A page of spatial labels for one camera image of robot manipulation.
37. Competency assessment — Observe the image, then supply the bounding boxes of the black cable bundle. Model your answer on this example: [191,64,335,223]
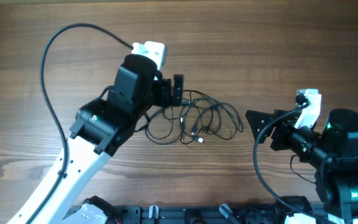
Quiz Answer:
[134,89,244,146]

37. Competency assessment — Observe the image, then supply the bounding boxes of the black left camera cable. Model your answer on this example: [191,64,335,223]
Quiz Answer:
[23,22,135,224]

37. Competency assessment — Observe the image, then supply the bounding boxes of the black right camera cable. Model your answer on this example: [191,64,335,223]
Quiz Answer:
[252,96,335,224]

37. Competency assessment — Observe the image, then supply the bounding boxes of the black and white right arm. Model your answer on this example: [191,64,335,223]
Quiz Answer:
[246,104,358,223]

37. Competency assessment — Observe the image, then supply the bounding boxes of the black camera cable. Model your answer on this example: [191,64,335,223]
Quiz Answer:
[23,22,135,224]
[252,96,335,224]

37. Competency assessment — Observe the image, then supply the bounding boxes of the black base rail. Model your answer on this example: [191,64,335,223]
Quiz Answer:
[67,203,332,224]

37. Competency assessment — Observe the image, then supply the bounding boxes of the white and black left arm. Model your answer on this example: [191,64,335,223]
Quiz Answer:
[10,54,184,223]

